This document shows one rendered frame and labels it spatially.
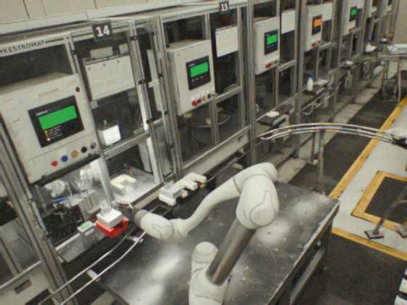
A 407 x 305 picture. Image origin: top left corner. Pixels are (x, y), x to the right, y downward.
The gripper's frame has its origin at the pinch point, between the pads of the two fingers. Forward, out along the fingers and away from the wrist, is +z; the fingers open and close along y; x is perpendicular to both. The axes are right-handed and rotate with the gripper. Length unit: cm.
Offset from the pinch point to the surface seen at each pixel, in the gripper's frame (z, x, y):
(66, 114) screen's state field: 21, 3, 51
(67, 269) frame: 40, 26, -55
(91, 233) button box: 10.3, 14.5, -16.2
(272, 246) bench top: -63, -61, -46
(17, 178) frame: 24, 35, 28
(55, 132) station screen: 21, 12, 44
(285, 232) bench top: -64, -77, -46
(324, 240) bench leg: -76, -121, -80
